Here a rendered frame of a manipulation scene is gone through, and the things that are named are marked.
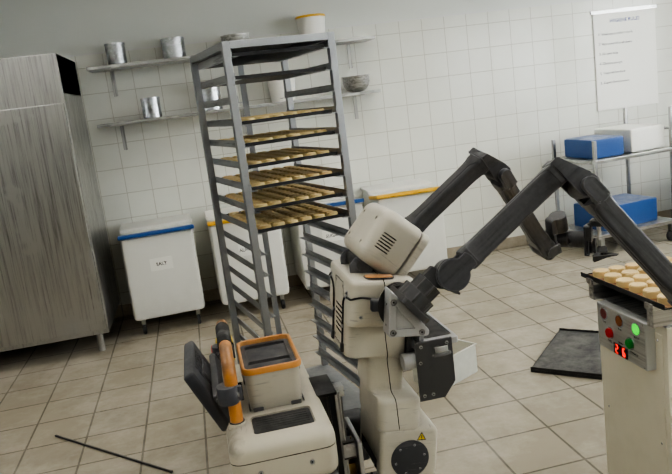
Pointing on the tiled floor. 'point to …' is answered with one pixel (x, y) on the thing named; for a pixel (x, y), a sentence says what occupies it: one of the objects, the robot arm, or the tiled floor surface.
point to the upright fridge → (50, 210)
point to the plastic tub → (465, 353)
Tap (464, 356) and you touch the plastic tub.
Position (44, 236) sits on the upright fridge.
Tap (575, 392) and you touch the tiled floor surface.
